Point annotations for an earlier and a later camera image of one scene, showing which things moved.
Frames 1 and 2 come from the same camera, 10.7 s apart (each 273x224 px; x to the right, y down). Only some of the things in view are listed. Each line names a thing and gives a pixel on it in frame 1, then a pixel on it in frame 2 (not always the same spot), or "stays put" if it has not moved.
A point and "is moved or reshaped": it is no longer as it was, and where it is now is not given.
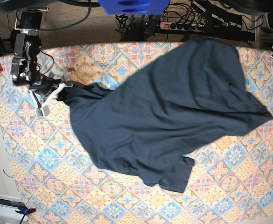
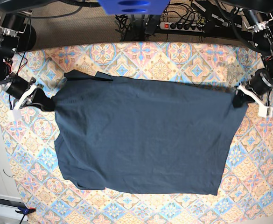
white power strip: (181, 26) stays put
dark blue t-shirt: (190, 95) is moved or reshaped
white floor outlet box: (7, 206) stays put
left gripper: (45, 86) -> (19, 89)
